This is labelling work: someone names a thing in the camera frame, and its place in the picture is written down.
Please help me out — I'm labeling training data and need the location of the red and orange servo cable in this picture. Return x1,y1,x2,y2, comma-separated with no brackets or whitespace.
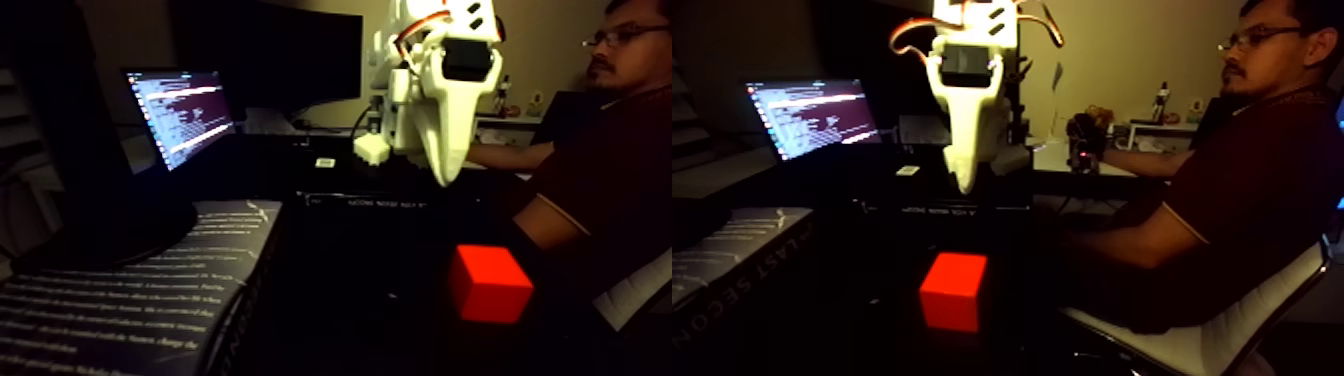
390,8,455,67

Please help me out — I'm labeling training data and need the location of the person's hand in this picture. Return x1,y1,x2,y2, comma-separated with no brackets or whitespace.
1071,110,1110,159

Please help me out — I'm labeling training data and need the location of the open laptop with lit screen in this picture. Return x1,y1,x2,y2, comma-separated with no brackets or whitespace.
120,66,241,178

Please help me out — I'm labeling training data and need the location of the dark leader arm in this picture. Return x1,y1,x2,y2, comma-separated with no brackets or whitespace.
1065,105,1104,175

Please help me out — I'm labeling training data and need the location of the red cube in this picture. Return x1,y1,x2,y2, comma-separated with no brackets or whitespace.
449,243,536,326

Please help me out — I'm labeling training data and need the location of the grey flat box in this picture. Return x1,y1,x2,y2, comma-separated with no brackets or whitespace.
243,105,301,136

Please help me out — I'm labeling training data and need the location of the person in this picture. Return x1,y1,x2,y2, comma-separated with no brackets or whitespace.
467,0,673,311

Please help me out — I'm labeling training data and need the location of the black case with mirrored lettering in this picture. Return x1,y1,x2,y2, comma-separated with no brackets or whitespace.
297,189,434,211

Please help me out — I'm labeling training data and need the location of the black wide monitor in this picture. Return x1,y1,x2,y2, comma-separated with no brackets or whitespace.
173,0,364,119

